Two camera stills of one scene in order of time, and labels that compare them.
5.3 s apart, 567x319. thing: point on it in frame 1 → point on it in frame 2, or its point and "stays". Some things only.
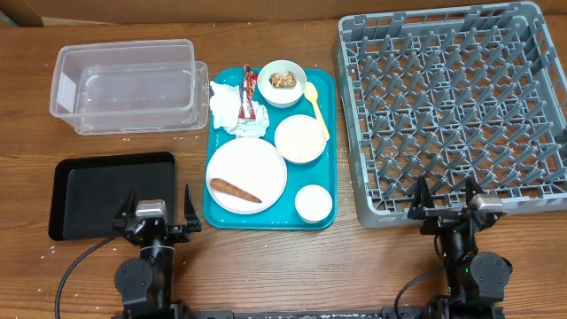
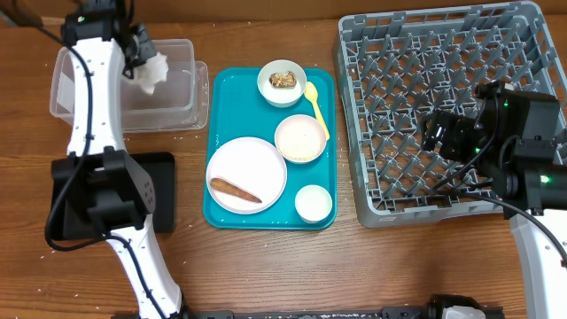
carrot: x=223 y=186 stays
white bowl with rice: x=300 y=139 stays
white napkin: x=225 y=104 → x=151 y=73
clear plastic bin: x=131 y=87 stays
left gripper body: x=174 y=236 → x=144 y=49
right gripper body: x=439 y=221 → x=459 y=146
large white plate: x=252 y=165 stays
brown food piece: x=287 y=80 stays
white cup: x=313 y=203 stays
